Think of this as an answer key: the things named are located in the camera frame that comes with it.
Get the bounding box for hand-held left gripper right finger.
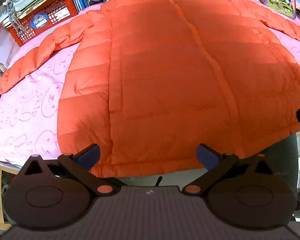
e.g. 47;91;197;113
182;144;285;197

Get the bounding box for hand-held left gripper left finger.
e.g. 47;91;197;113
15;144;117;197

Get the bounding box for orange puffer jacket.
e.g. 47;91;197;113
0;0;300;178

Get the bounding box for person's dark grey clothing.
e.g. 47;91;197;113
115;132;299;205

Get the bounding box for pink rabbit print blanket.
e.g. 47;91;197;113
0;0;300;167

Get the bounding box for white paper sheets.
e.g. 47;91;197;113
0;25;22;90

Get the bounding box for red crate with blue sticker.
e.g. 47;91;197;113
6;0;79;47

